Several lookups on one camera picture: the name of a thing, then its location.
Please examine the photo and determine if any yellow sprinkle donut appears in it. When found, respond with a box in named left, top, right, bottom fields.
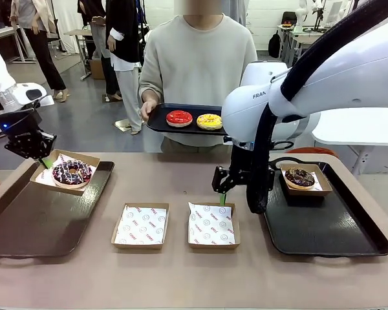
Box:
left=196, top=113, right=223, bottom=131

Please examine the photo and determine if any person's right forearm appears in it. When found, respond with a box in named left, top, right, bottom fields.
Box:
left=138, top=74, right=164, bottom=105

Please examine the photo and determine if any brown cardboard food box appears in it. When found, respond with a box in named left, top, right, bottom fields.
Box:
left=279, top=163, right=334, bottom=197
left=111, top=202, right=170, bottom=250
left=187, top=201, right=241, bottom=250
left=29, top=149, right=101, bottom=197

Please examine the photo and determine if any thin black cable loop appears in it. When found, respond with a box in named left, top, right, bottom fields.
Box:
left=270, top=139, right=294, bottom=151

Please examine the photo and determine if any red glazed donut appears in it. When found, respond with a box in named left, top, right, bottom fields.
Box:
left=166, top=110, right=193, bottom=128

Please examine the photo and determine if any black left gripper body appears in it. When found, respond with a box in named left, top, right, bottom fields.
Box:
left=0, top=107, right=43, bottom=141

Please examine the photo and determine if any thick black cable sleeve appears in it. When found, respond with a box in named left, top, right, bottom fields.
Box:
left=245, top=0, right=388, bottom=215

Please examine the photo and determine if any large white table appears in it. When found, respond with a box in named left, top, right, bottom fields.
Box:
left=310, top=106, right=388, bottom=176

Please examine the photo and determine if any black backpack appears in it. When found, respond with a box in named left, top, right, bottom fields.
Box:
left=267, top=30, right=283, bottom=59

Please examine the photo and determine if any gold floor base plate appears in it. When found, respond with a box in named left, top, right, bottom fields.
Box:
left=113, top=118, right=133, bottom=132

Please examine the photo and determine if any black serving tray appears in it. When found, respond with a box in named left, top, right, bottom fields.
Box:
left=145, top=103, right=229, bottom=136

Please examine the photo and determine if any brown plastic tray with handles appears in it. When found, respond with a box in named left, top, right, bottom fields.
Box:
left=0, top=160, right=116, bottom=265

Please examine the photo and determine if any chocolate sprinkle donut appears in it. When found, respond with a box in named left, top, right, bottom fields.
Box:
left=284, top=167, right=316, bottom=191

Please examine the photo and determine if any person in beige sweater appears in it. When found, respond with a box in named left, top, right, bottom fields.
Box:
left=138, top=0, right=259, bottom=154

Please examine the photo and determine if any cardboard carton on floor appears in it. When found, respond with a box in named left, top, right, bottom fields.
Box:
left=89, top=59, right=106, bottom=80

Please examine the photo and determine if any white desk with metal legs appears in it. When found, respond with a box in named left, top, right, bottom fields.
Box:
left=275, top=24, right=327, bottom=69

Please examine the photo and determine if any white printed paper liner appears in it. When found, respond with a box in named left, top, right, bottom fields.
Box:
left=283, top=170, right=324, bottom=192
left=114, top=203, right=167, bottom=245
left=40, top=153, right=100, bottom=194
left=188, top=202, right=236, bottom=245

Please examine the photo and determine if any figure in grey clothes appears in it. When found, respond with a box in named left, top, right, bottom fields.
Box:
left=77, top=0, right=124, bottom=103

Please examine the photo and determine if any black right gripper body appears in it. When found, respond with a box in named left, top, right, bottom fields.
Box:
left=227, top=141, right=255, bottom=187

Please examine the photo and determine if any white desk with dark items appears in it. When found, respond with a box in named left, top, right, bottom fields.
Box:
left=0, top=22, right=36, bottom=65

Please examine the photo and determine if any person's right hand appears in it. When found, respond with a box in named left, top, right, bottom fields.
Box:
left=139, top=100, right=158, bottom=121

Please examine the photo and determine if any orange round stool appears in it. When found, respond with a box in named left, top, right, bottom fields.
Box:
left=286, top=147, right=336, bottom=159

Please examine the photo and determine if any small wooden table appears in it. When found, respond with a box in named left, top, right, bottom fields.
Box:
left=63, top=28, right=93, bottom=81

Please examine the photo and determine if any purple striped sprinkle donut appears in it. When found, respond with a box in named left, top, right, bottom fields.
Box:
left=52, top=159, right=93, bottom=190

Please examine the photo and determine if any figure in black cardigan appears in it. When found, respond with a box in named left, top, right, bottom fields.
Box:
left=105, top=0, right=146, bottom=135

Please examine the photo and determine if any black plastic tray with handles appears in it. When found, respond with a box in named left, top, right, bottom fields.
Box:
left=263, top=157, right=388, bottom=258

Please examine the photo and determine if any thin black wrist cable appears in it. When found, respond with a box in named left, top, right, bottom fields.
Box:
left=0, top=107, right=37, bottom=123

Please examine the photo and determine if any figure in beige jacket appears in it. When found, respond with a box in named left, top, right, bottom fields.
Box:
left=9, top=0, right=70, bottom=103

